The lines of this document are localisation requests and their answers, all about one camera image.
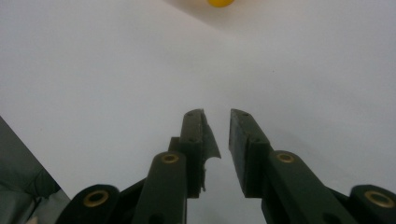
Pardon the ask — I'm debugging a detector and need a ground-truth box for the yellow ball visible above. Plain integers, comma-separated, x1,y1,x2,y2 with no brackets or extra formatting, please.
207,0,235,8

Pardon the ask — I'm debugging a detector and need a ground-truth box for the dark cloth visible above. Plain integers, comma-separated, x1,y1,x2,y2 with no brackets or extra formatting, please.
0,116,71,224

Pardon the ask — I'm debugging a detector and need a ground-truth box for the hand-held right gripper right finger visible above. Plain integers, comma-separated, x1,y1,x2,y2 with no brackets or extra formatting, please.
228,108,359,224

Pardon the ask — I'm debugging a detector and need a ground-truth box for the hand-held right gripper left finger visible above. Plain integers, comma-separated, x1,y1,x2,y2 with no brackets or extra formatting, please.
132,108,222,224

